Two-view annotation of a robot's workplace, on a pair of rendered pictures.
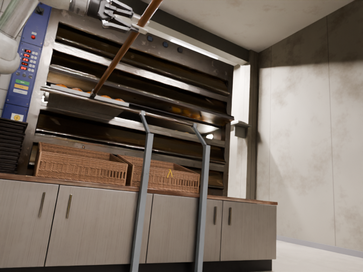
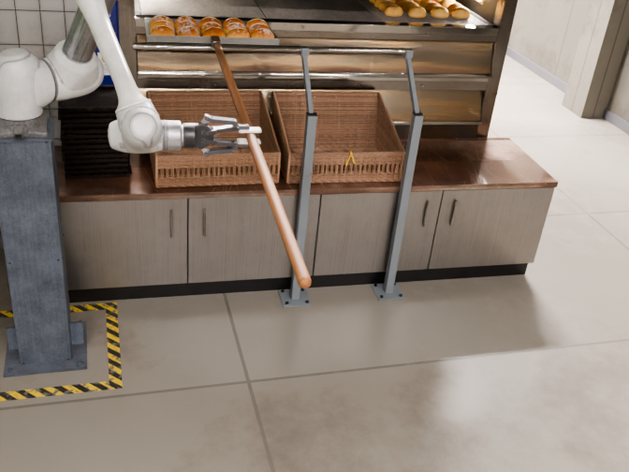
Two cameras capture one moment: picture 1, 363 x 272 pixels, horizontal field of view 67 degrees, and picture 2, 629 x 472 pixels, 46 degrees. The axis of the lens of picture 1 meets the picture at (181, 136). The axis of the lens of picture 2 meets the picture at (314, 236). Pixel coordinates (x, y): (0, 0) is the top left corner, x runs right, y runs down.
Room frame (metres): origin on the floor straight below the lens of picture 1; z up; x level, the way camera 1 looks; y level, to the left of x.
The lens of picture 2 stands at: (-1.04, -0.44, 2.09)
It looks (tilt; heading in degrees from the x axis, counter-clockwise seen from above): 30 degrees down; 12
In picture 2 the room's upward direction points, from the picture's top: 6 degrees clockwise
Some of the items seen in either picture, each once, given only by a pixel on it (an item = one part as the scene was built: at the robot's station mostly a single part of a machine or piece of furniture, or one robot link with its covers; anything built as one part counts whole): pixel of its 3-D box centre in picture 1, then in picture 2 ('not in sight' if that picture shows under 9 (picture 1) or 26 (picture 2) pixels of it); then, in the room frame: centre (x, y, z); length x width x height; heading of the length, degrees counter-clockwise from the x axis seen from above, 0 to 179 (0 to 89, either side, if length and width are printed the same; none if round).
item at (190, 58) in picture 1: (156, 47); not in sight; (2.49, 0.33, 1.99); 1.80 x 0.08 x 0.21; 118
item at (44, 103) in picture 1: (146, 127); (326, 25); (2.49, 0.33, 1.16); 1.80 x 0.06 x 0.04; 118
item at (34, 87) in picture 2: not in sight; (19, 81); (1.12, 1.09, 1.17); 0.18 x 0.16 x 0.22; 152
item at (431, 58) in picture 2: (146, 141); (325, 55); (2.47, 0.32, 1.02); 1.79 x 0.11 x 0.19; 118
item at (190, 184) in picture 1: (155, 172); (335, 135); (2.23, 0.18, 0.72); 0.56 x 0.49 x 0.28; 117
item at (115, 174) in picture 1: (80, 162); (212, 136); (1.96, 0.70, 0.72); 0.56 x 0.49 x 0.28; 120
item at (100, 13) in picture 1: (100, 9); (197, 135); (0.90, 0.35, 1.19); 0.09 x 0.07 x 0.08; 118
